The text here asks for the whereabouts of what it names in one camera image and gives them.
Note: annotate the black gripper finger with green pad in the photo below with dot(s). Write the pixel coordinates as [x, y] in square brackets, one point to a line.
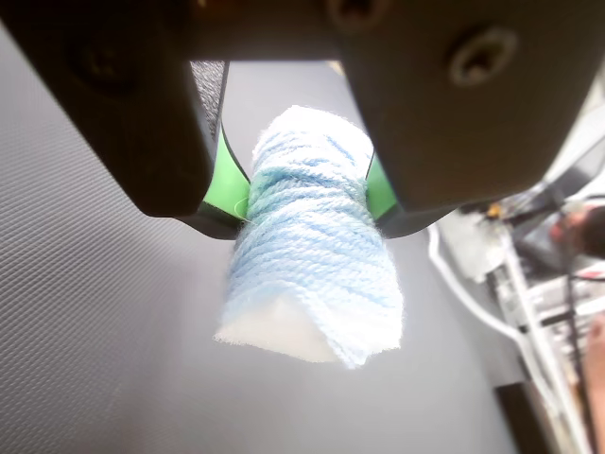
[123, 118]
[454, 118]

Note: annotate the blue yarn block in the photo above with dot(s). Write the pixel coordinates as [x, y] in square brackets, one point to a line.
[312, 246]

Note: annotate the dark grey table mat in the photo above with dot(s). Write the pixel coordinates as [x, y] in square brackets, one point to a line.
[94, 307]

